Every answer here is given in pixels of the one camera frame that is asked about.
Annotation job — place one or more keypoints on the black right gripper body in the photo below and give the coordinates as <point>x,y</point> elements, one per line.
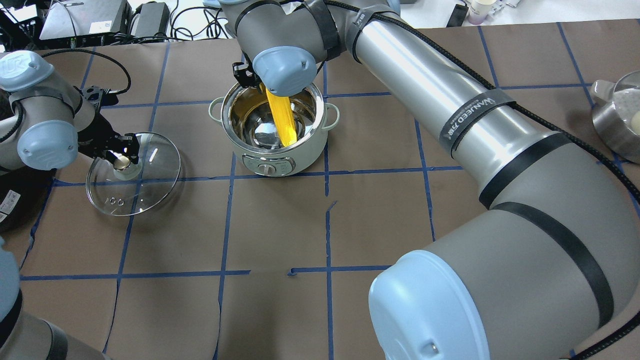
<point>248,79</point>

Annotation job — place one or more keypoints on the steel kettle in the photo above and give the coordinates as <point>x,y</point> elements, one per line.
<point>616,115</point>

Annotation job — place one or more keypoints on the black device with label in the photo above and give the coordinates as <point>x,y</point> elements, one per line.
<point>22,191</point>

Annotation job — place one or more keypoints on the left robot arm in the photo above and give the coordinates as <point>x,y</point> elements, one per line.
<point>51,122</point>

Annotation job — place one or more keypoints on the grey electronics box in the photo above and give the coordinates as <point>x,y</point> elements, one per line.
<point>84,19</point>

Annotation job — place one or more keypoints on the black power adapter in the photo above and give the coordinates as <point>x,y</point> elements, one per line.
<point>151,20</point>

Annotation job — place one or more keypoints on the glass pot lid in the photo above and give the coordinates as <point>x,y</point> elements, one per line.
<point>129,188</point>

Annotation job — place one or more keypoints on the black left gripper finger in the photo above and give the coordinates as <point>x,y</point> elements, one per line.
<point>129,147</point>
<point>110,155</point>

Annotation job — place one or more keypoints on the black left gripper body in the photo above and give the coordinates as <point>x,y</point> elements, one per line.
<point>101,133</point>

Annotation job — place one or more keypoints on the paper cup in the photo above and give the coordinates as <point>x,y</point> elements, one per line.
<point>479,10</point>

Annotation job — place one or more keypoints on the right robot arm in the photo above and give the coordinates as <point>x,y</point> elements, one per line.
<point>554,258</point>

